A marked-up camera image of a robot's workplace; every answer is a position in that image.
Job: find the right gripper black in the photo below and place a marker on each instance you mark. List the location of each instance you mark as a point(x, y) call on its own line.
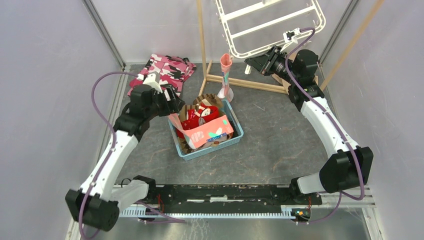
point(259, 62)

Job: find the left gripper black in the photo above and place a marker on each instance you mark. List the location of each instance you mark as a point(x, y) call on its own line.
point(173, 106)

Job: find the pink sock green patches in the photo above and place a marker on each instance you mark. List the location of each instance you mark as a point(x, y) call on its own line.
point(226, 93)

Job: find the white clip hanger frame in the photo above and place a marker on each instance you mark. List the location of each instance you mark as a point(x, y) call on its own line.
point(253, 34)

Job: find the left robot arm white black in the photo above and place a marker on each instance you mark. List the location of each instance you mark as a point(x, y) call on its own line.
point(95, 203)

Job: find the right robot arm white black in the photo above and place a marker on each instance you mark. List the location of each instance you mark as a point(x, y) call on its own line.
point(348, 165)

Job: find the brown beige socks pile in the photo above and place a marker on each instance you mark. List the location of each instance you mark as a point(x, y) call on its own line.
point(207, 100)

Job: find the wooden hanger stand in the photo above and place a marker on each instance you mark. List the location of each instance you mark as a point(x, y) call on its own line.
point(279, 88)

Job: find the pink camouflage cloth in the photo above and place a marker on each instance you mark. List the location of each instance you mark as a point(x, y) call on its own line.
point(173, 70)

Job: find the beige cloth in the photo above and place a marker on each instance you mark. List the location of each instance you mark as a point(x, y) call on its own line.
point(281, 81)

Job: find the red sock white stars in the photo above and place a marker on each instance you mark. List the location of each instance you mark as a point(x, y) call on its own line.
point(196, 118)

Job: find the blue plastic basket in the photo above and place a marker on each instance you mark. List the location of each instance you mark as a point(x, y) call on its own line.
point(238, 134)

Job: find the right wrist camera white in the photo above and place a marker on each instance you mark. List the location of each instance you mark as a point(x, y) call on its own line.
point(291, 36)

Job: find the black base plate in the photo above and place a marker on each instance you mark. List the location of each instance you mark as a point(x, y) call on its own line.
point(227, 198)

